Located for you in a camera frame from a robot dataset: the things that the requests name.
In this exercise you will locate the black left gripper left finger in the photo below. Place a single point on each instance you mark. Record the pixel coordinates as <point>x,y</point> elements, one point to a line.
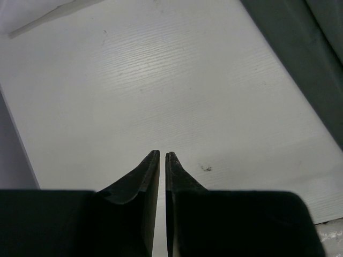
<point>118,220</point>

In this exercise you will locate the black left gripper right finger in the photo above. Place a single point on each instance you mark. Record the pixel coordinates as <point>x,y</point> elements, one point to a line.
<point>202,222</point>

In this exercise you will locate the grey t-shirt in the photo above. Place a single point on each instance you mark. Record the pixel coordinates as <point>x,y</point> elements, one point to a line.
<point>307,38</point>

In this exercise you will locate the white t-shirt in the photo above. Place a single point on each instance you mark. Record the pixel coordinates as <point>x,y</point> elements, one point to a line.
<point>61,11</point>

